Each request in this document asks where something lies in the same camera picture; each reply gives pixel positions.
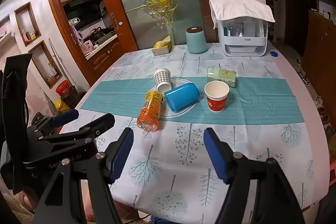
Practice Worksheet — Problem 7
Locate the tree print tablecloth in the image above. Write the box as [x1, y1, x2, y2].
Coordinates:
[59, 43, 331, 224]

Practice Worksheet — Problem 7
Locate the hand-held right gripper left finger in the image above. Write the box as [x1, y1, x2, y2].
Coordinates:
[31, 127, 135, 224]

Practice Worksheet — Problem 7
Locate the white cloth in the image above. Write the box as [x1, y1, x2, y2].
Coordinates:
[209, 0, 276, 29]

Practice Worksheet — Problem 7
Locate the person's left hand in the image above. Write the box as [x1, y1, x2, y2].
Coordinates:
[12, 187, 40, 214]

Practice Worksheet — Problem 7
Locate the light blue canister brown lid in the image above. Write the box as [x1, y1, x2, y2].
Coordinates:
[186, 27, 208, 54]

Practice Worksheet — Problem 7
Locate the black range hood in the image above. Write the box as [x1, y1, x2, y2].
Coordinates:
[63, 0, 103, 20]

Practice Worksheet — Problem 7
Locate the blue plastic cup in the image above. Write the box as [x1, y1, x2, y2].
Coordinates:
[164, 82, 200, 112]

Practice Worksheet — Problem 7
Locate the white desktop storage box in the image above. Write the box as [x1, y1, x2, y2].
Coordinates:
[223, 17, 269, 57]

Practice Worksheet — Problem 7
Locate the red lidded jar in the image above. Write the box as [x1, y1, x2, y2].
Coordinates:
[55, 80, 73, 97]

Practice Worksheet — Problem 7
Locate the green tissue packet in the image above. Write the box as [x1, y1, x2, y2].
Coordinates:
[207, 66, 237, 88]

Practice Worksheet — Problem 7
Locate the wooden side cabinet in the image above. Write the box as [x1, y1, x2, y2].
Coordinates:
[302, 10, 336, 109]

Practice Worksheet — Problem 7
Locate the wooden kitchen base cabinet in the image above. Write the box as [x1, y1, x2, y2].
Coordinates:
[85, 34, 124, 75]

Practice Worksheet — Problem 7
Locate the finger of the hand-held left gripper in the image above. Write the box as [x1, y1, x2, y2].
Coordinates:
[39, 113, 115, 151]
[31, 109, 80, 133]

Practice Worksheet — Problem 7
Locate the checked paper cup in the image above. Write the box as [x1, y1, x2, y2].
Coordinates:
[153, 68, 173, 92]

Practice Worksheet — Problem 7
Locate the orange plastic bottle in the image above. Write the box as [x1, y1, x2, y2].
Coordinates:
[136, 90, 164, 132]

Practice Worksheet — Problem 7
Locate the red paper cup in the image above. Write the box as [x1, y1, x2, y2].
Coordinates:
[204, 80, 230, 112]

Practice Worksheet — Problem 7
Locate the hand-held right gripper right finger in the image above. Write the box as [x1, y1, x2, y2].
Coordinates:
[203, 127, 306, 224]

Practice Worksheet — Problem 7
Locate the teal striped table runner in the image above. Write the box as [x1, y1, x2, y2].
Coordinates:
[80, 77, 305, 126]

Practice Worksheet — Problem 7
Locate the pair of shoes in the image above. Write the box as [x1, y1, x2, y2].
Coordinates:
[297, 56, 312, 87]

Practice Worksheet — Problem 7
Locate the yellow tissue box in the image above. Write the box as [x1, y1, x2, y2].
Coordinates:
[152, 40, 173, 56]

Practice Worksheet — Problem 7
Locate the yellow bottle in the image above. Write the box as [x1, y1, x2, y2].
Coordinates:
[54, 99, 70, 112]

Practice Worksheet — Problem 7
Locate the wooden framed wall niche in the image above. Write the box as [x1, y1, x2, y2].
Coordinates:
[14, 2, 42, 47]
[28, 40, 64, 89]

